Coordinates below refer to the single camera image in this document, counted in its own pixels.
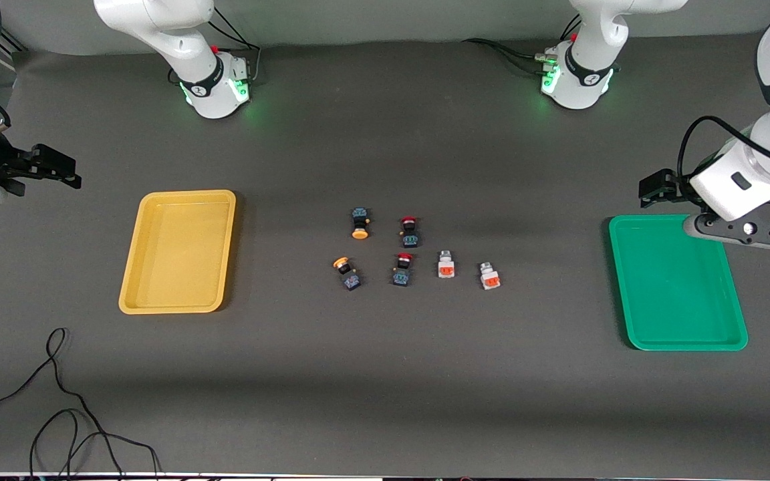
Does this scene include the black arm base cables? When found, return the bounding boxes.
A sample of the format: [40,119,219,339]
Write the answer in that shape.
[462,15,584,74]
[168,5,263,86]

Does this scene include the yellow plastic tray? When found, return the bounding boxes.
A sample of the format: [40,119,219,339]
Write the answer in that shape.
[118,190,237,315]

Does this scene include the dark grey table mat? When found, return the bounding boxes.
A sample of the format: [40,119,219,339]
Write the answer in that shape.
[0,30,770,479]

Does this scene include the black left arm base cables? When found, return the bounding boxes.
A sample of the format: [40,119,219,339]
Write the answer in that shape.
[462,15,584,74]

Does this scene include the thin black loose cable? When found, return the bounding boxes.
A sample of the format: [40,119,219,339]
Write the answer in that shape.
[0,327,162,479]

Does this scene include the green plastic tray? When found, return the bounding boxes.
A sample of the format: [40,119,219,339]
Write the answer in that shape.
[609,214,749,351]

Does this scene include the black right arm base cables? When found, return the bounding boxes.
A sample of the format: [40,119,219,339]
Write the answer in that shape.
[168,5,263,86]

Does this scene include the aluminium frame rail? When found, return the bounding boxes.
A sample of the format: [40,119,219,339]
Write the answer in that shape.
[0,27,28,64]

